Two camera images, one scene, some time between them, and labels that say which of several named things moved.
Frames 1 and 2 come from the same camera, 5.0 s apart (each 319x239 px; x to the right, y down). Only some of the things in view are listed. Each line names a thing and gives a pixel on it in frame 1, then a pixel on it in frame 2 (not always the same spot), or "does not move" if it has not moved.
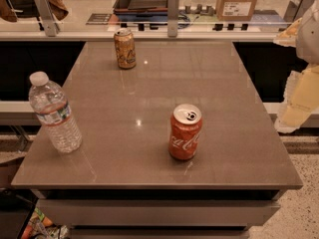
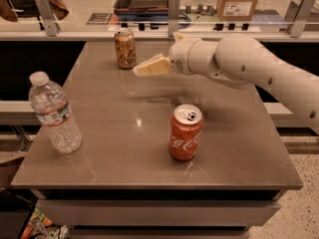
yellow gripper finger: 289,36 -> 179,36
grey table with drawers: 122,182 does not move
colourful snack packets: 41,227 does not move
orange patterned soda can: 125,48 does not move
